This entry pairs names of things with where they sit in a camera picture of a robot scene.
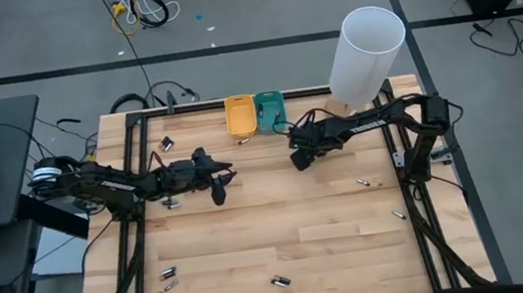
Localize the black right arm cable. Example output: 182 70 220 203
270 105 335 139

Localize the coiled black cable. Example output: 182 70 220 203
131 0 173 32

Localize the black frame clamp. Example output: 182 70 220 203
164 89 178 117

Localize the black aluminium table frame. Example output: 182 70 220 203
58 68 500 293

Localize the teal plastic bin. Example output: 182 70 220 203
252 88 290 137

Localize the long black floor cable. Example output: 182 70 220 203
95 0 158 114

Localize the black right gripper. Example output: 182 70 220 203
285 116 340 174

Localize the yellow cable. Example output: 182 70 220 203
109 0 144 39

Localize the white board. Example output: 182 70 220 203
28 212 97 279

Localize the yellow plastic bin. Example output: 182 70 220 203
222 92 260 141

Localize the thick black looped cable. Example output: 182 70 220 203
107 90 152 115

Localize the white shade wooden base lamp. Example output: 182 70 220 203
314 1 417 120

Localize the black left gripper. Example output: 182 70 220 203
189 142 241 210

